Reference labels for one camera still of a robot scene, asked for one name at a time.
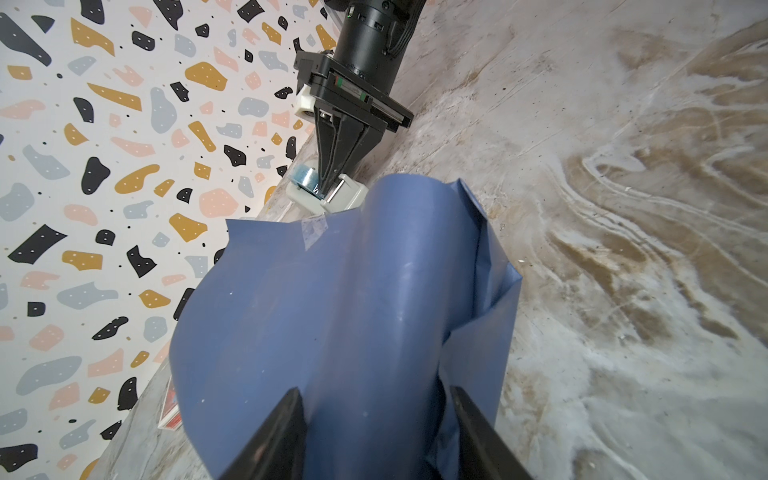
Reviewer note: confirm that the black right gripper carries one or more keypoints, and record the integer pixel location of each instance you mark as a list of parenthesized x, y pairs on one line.
[(358, 101)]

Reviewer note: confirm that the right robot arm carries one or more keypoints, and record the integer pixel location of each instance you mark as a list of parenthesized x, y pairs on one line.
[(369, 27)]

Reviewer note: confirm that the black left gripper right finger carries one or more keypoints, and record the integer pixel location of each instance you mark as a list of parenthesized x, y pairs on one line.
[(483, 454)]

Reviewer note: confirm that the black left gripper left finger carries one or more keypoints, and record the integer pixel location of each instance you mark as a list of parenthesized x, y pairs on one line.
[(277, 449)]

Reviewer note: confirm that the blue wrapping paper sheet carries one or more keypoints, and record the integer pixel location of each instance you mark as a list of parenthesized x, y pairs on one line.
[(373, 313)]

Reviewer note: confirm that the red playing card box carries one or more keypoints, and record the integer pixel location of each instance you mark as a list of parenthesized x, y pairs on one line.
[(170, 415)]

